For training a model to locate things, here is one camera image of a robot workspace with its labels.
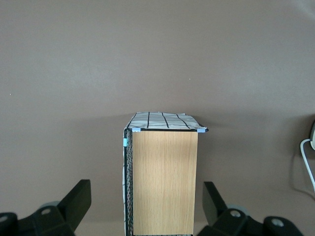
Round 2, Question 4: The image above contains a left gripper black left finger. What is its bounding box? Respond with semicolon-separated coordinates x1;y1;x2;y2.
0;179;92;236

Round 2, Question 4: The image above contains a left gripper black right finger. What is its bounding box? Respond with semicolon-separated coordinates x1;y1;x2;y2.
196;181;305;236

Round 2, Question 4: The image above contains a white toaster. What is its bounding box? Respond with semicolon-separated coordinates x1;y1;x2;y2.
310;119;315;151

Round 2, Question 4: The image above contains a wooden stepped shelf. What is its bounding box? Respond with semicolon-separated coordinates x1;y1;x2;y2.
132;130;199;236

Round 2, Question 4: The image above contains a white checked cloth liner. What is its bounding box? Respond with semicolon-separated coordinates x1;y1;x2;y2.
122;112;208;236

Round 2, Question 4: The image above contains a brown table cover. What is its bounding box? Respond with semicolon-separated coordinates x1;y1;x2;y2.
0;0;315;236

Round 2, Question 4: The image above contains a black wire basket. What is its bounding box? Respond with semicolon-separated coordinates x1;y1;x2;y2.
122;112;210;236

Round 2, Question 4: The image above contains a white toaster power cable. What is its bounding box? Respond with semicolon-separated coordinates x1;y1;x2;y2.
300;138;315;193

